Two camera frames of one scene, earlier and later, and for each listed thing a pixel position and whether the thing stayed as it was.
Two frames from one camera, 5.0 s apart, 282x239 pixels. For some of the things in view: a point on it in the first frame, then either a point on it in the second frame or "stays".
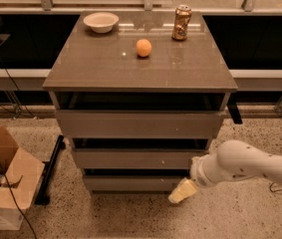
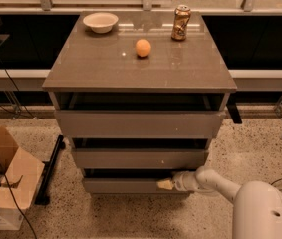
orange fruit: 143,47 stays
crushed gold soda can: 182,18 stays
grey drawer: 140,123 stays
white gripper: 197,171 -> 180,181
